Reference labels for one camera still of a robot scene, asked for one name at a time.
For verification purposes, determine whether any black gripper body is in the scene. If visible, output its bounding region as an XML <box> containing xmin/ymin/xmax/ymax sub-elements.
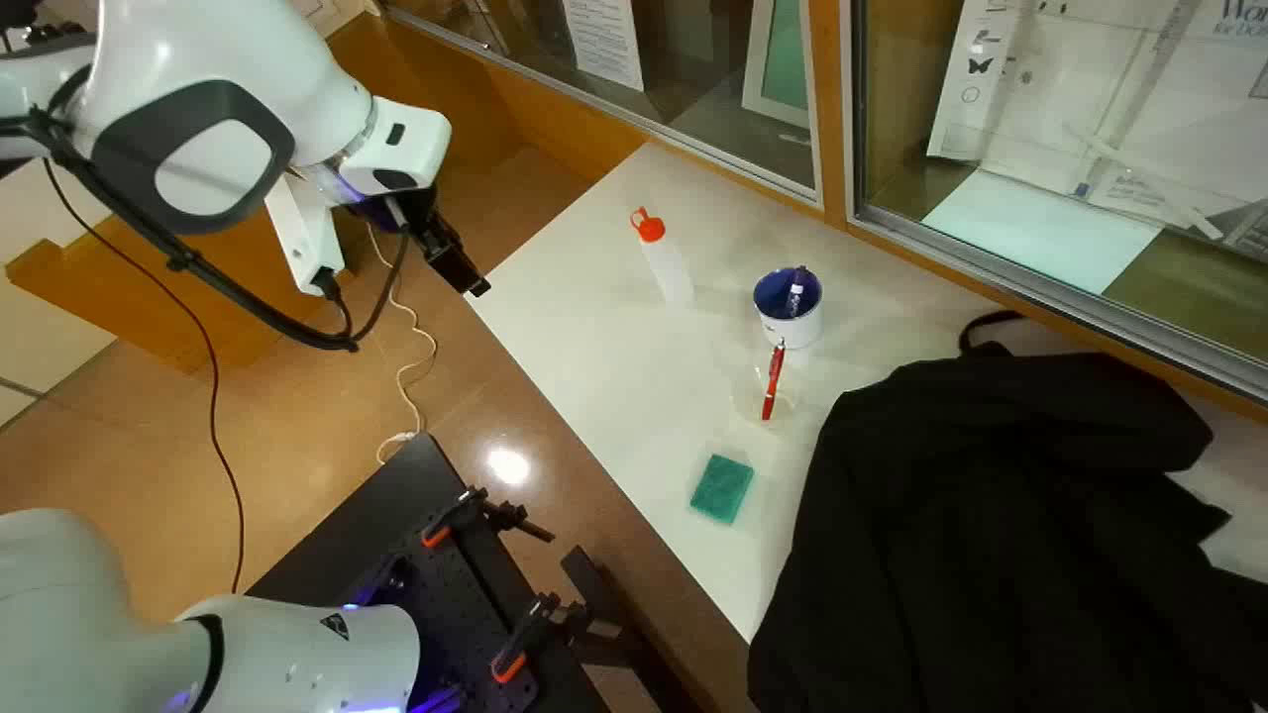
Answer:
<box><xmin>376</xmin><ymin>186</ymin><xmax>467</xmax><ymax>272</ymax></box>

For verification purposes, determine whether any green sponge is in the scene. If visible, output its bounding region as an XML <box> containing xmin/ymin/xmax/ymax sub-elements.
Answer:
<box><xmin>687</xmin><ymin>448</ymin><xmax>762</xmax><ymax>530</ymax></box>

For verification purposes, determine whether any white bottle orange cap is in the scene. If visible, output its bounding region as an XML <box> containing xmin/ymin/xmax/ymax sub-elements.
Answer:
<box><xmin>627</xmin><ymin>202</ymin><xmax>699</xmax><ymax>313</ymax></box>

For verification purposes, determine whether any orange black clamp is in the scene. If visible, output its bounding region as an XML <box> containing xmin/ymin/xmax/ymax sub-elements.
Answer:
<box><xmin>415</xmin><ymin>482</ymin><xmax>557</xmax><ymax>553</ymax></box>
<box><xmin>485</xmin><ymin>592</ymin><xmax>627</xmax><ymax>695</ymax></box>

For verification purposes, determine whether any white printed paper sheet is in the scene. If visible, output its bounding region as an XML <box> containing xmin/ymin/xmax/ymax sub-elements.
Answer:
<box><xmin>557</xmin><ymin>0</ymin><xmax>651</xmax><ymax>98</ymax></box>

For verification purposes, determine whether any orange wooden cabinet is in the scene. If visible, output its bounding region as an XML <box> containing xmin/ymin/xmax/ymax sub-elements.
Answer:
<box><xmin>3</xmin><ymin>195</ymin><xmax>399</xmax><ymax>388</ymax></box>

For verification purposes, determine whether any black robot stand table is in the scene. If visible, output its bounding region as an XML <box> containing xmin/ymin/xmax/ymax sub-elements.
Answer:
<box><xmin>246</xmin><ymin>431</ymin><xmax>705</xmax><ymax>713</ymax></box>

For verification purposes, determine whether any white cup blue rim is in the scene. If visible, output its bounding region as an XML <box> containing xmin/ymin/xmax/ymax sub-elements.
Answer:
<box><xmin>749</xmin><ymin>265</ymin><xmax>828</xmax><ymax>358</ymax></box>

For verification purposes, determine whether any red marker pen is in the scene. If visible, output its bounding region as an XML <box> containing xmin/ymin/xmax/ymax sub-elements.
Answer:
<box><xmin>755</xmin><ymin>335</ymin><xmax>791</xmax><ymax>427</ymax></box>

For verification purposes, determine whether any green framed board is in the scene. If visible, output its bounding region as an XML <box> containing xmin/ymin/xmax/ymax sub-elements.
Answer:
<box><xmin>736</xmin><ymin>0</ymin><xmax>817</xmax><ymax>135</ymax></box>

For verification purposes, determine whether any white poster with butterflies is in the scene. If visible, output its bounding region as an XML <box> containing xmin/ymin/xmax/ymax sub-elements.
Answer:
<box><xmin>923</xmin><ymin>0</ymin><xmax>1039</xmax><ymax>172</ymax></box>

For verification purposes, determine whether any light blue paper sheet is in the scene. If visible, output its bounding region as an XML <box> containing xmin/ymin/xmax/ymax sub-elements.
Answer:
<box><xmin>921</xmin><ymin>166</ymin><xmax>1169</xmax><ymax>296</ymax></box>

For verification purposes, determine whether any black cloth jacket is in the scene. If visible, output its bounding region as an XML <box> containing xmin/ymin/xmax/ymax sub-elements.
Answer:
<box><xmin>745</xmin><ymin>304</ymin><xmax>1268</xmax><ymax>713</ymax></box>

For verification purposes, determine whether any large white drawing sheet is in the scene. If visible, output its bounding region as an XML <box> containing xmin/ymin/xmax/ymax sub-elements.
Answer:
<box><xmin>984</xmin><ymin>0</ymin><xmax>1268</xmax><ymax>248</ymax></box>

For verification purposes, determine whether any white coiled cable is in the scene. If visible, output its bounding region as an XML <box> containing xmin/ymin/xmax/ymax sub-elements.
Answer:
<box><xmin>368</xmin><ymin>225</ymin><xmax>445</xmax><ymax>467</ymax></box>

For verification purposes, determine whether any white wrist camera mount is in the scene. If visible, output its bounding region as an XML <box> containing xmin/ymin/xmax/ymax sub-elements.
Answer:
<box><xmin>260</xmin><ymin>166</ymin><xmax>347</xmax><ymax>301</ymax></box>

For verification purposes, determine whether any thick black cable conduit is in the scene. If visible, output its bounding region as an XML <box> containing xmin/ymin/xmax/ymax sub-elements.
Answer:
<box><xmin>16</xmin><ymin>110</ymin><xmax>411</xmax><ymax>358</ymax></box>

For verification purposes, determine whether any thin black cable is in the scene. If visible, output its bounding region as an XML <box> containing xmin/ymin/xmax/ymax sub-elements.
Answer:
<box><xmin>34</xmin><ymin>156</ymin><xmax>253</xmax><ymax>600</ymax></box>

